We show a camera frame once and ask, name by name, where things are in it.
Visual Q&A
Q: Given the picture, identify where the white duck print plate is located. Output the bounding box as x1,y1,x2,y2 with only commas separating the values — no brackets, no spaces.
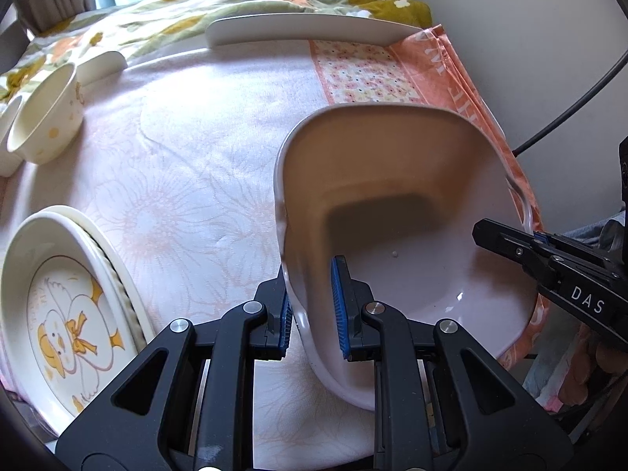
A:
0,211,148,440

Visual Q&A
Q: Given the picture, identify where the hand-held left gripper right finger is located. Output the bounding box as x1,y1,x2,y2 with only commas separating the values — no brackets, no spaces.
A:
331,255,575,471

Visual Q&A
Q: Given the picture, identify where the cream round bowl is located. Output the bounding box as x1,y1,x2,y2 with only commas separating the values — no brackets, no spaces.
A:
6,63,85,165

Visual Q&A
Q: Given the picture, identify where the grey bed headboard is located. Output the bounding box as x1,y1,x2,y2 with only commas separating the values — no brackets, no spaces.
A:
0,22,29,77

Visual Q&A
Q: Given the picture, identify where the pink square bowl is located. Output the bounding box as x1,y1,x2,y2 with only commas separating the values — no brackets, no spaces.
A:
274,104,543,412

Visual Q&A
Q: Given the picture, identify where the small white curved dish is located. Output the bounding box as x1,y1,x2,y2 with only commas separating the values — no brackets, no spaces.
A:
78,51,129,84

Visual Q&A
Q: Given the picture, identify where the white floral tablecloth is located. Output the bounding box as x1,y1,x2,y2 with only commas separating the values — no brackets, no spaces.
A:
0,39,442,457

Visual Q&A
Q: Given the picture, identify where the yellow duck print plate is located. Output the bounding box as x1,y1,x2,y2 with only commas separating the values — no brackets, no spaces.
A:
29,205,157,349

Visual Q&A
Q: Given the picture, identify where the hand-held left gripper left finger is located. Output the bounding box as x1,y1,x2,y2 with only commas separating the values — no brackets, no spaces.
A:
55,265,295,471

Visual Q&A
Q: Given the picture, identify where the white oval dish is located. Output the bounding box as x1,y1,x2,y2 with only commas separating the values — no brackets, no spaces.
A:
205,14,423,49

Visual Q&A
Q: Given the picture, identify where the grey clothing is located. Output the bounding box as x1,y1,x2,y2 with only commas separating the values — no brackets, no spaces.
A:
559,206,628,256

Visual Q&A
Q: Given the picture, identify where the person's right hand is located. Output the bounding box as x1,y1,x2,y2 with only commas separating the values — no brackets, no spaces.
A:
559,324,628,403

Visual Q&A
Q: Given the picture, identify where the white round bowl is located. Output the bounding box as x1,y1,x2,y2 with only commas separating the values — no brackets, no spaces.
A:
0,93,24,155

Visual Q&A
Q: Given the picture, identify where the floral striped blanket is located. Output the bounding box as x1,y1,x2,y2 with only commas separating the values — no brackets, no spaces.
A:
0,0,433,104

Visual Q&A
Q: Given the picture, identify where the orange floral cloth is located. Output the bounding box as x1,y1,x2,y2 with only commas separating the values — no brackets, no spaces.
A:
308,24,548,371

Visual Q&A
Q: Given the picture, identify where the black cable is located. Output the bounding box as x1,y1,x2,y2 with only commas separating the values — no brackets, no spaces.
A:
510,44,628,158

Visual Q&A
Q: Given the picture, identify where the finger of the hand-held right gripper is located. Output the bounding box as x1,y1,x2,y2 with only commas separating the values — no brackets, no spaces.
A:
472,218,560,288
535,230,620,278

